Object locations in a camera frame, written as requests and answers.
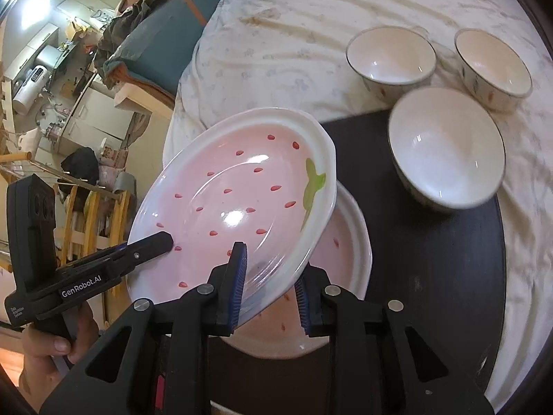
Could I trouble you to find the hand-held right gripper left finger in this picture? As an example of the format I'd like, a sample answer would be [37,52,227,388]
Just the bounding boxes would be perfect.
[39,242,249,415]

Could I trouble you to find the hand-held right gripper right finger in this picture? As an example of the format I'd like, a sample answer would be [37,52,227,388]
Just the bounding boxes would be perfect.
[295,268,495,415]

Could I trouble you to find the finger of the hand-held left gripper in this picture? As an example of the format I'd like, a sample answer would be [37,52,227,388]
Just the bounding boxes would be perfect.
[57,231,174,271]

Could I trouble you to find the large round pink strawberry plate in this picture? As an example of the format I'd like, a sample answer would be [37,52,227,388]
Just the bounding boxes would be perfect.
[220,179,373,359]

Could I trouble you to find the oval pink strawberry plate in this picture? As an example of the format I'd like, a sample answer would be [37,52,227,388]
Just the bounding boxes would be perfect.
[126,107,338,327]

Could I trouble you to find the white bowl with dark rim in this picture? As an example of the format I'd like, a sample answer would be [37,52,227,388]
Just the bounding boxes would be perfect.
[453,28,533,113]
[346,26,437,105]
[387,86,506,213]

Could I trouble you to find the person's left hand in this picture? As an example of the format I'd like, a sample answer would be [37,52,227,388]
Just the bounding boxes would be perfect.
[21,303,101,375]

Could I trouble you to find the wooden rack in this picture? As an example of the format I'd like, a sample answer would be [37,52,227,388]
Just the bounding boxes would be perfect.
[0,151,132,295]

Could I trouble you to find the black bag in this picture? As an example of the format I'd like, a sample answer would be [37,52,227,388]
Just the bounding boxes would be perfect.
[60,147,101,191]

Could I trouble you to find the white kitchen base cabinets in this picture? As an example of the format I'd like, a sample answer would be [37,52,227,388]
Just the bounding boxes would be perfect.
[56,82,130,156]

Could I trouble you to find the black board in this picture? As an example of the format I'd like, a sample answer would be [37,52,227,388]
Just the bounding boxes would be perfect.
[147,108,506,415]

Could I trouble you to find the white water heater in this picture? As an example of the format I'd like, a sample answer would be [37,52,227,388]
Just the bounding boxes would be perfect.
[12,65,50,113]

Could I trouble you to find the beige wooden side board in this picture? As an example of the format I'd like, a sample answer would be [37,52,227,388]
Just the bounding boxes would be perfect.
[113,82,178,119]

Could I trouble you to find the silver range hood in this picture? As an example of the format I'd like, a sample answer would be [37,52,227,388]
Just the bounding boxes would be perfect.
[35,45,61,72]

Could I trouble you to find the teal bed frame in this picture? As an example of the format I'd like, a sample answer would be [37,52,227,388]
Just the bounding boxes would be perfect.
[101,0,225,100]

